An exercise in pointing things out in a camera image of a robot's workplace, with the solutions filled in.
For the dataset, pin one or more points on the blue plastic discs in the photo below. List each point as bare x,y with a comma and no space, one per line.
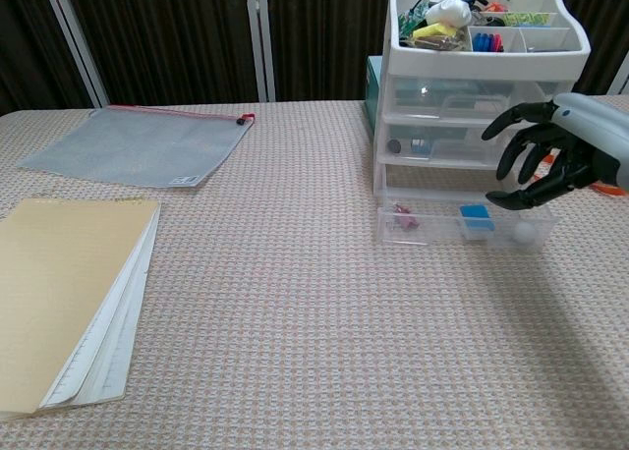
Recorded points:
482,42

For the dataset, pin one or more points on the beige woven tablecloth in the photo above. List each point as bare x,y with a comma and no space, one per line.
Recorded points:
295,322

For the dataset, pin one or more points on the black round cap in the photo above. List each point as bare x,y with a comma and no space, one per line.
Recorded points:
394,146

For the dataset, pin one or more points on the yellow green card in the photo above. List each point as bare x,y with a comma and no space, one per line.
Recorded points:
523,19

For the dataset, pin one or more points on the tan cover notepad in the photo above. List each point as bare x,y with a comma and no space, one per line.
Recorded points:
64,283

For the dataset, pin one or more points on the brown snack packet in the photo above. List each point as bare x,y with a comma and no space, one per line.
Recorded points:
440,42

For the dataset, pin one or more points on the light blue plastic block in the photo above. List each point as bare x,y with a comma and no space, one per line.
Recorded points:
475,219

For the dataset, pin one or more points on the green printed packet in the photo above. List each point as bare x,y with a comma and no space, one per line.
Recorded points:
412,14

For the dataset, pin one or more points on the clear drawer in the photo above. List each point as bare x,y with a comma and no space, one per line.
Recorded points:
457,145
437,229
472,96

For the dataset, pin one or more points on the grey partition post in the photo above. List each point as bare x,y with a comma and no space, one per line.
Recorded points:
260,42
74,42
621,76

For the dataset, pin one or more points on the white crumpled wad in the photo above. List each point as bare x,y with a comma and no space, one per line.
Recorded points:
447,12

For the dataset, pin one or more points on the white plastic drawer organizer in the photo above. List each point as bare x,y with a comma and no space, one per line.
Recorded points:
491,62

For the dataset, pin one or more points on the teal cardboard box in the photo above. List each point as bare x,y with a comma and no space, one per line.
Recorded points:
372,91

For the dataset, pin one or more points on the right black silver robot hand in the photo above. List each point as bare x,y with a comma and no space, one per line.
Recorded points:
585,140

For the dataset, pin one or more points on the yellow small block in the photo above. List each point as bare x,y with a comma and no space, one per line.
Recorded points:
432,30

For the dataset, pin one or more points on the grey mesh zip pouch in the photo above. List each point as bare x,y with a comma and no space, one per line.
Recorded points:
137,145

